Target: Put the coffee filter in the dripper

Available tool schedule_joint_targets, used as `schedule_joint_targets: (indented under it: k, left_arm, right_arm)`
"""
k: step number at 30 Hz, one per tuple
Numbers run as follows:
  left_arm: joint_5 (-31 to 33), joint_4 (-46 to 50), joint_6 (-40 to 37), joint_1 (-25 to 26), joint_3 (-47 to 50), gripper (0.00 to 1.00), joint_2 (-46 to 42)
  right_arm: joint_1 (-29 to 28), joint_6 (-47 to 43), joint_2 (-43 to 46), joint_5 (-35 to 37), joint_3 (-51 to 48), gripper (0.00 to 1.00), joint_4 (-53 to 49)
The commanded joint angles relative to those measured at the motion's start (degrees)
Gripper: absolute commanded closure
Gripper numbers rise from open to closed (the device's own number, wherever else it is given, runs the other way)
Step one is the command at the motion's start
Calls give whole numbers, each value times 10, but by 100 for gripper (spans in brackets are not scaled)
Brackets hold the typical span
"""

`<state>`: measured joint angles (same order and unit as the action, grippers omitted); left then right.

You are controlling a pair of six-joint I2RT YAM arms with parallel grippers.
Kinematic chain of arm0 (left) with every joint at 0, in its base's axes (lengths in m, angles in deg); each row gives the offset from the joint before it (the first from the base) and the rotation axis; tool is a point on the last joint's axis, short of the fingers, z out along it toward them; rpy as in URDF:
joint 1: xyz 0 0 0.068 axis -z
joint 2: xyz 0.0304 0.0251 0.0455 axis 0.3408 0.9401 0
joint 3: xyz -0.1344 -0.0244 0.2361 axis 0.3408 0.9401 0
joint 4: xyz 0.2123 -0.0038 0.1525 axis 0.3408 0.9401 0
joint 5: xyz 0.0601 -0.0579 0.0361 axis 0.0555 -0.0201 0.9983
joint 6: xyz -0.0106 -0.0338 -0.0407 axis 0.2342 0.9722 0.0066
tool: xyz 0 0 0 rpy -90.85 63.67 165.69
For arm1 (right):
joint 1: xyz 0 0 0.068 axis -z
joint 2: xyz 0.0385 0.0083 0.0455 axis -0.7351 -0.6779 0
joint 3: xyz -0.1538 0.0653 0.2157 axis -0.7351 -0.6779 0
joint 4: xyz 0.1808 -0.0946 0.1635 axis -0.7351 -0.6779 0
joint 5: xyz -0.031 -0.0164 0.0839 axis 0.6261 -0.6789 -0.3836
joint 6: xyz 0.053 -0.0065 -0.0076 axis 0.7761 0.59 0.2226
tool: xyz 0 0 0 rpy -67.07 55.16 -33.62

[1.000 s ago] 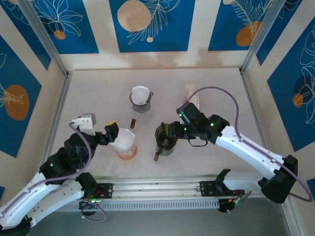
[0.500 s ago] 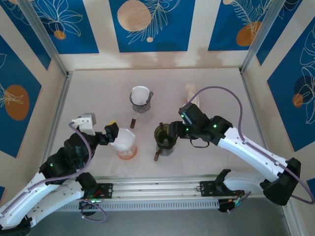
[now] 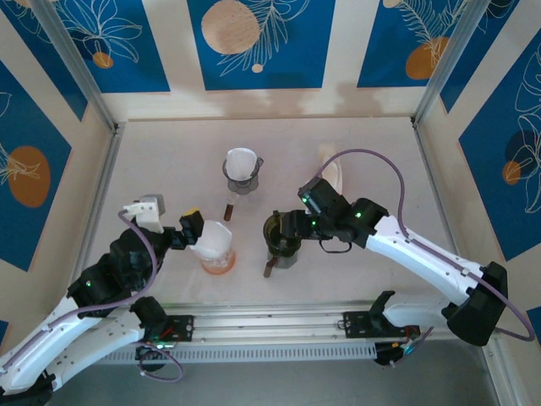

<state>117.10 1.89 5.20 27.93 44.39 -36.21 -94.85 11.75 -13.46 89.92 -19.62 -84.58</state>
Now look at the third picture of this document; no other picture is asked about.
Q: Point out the orange transparent server jug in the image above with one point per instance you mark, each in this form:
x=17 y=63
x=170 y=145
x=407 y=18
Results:
x=217 y=268

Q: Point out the white paper coffee filter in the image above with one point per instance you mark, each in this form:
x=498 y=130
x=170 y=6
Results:
x=213 y=239
x=337 y=177
x=241 y=162

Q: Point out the aluminium front rail beam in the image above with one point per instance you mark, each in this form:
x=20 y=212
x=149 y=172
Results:
x=270 y=325

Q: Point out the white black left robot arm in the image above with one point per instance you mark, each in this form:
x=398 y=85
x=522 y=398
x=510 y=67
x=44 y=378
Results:
x=63 y=334

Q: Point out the grey plastic coffee dripper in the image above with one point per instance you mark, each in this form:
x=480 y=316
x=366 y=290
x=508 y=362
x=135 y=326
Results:
x=249 y=184

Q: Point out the aluminium side rail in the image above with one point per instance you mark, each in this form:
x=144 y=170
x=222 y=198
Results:
x=105 y=169
x=424 y=148

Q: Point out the aluminium frame post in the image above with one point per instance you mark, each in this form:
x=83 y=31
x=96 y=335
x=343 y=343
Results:
x=78 y=63
x=446 y=63

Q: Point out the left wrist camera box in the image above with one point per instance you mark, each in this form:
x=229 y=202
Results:
x=148 y=211

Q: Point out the dark green coffee dripper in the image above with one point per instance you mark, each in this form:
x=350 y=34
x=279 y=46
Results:
x=270 y=230

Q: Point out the black controller box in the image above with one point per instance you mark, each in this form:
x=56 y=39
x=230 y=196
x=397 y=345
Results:
x=148 y=351
x=384 y=353

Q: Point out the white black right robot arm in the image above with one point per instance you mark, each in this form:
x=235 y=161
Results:
x=422 y=262

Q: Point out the clear plastic coffee dripper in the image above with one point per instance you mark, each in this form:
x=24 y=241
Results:
x=211 y=259

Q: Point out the short aluminium frame leg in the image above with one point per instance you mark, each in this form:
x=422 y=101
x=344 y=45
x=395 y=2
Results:
x=501 y=380

